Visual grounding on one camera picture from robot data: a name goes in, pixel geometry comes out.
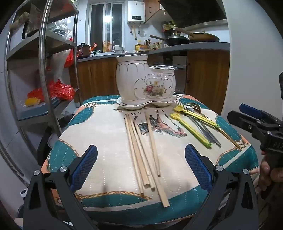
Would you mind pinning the row of sauce bottles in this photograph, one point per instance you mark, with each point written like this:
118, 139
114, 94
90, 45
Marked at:
154, 45

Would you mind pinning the printed teal tablecloth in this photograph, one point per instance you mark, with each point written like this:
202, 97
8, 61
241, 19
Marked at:
106, 132

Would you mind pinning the clear plastic bag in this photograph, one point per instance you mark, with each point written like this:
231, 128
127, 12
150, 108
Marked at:
59, 28

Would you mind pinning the white water heater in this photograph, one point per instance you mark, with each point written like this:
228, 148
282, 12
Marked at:
136, 11

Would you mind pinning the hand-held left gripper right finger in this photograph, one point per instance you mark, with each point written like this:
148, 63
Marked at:
196, 168

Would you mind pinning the yellow cooking oil bottle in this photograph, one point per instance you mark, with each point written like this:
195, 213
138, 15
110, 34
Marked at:
139, 46

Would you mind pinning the metal shelf rack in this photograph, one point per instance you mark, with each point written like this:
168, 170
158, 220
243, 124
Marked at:
43, 66

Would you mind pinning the person's right hand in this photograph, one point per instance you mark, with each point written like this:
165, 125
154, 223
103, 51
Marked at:
265, 174

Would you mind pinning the steel sink faucet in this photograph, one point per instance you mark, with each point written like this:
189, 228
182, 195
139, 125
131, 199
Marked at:
122, 49

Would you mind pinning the wooden base cabinets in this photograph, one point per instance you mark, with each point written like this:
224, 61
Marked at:
95, 75

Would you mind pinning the large red plastic bag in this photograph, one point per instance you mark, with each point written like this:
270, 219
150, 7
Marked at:
62, 90

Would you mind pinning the white ceramic saucer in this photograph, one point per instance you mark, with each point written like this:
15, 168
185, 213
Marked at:
132, 106

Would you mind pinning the yellow plastic item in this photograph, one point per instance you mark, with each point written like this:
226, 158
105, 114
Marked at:
33, 101

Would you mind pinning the packets on wall shelf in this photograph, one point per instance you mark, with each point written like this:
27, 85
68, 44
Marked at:
169, 26

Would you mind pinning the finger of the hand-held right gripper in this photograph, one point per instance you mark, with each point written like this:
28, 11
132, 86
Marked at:
243, 121
251, 110

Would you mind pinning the grey kitchen countertop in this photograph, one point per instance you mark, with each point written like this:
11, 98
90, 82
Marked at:
199, 46

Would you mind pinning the black range hood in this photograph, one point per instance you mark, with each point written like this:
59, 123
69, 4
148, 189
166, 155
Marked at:
192, 13

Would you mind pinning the hanging red plastic bag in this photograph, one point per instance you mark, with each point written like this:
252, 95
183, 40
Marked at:
69, 58

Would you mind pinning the yellow plastic spoon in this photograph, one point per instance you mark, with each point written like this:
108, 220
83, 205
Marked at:
199, 117
192, 131

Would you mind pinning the built-in steel oven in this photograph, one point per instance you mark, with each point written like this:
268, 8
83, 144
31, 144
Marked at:
180, 75

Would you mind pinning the silver metal spoon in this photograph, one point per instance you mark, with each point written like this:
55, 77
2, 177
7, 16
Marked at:
211, 138

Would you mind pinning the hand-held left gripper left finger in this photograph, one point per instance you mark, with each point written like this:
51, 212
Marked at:
85, 165

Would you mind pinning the white floral ceramic utensil holder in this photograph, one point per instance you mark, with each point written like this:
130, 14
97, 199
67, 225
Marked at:
130, 77

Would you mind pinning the kitchen window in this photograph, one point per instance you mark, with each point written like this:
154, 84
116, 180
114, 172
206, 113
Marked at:
97, 26

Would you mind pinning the wooden wall cabinets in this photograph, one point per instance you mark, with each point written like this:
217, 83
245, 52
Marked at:
152, 8

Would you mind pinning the amber bottles by window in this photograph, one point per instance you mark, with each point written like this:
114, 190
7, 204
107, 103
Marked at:
107, 46

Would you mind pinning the black wok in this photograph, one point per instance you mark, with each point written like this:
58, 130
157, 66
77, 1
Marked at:
176, 41

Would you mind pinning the dark red rice cooker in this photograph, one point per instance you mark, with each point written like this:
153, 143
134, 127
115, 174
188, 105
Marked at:
83, 50

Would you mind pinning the brown frying pan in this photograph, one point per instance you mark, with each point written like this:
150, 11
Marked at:
203, 37

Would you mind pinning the gold metal fork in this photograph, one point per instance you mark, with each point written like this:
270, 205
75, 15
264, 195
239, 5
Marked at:
231, 139

